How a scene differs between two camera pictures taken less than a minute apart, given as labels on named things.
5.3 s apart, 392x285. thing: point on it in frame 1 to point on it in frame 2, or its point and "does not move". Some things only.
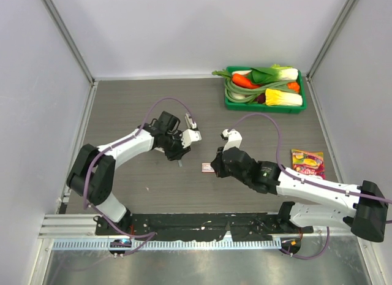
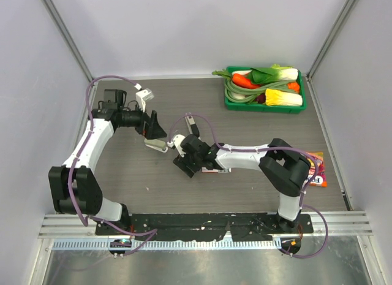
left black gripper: [177, 154] to [150, 132]
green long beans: [239, 95] does not move
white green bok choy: [274, 73] does not move
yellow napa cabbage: [276, 98] does not move
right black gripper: [217, 165] to [182, 162]
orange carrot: [244, 81] does not move
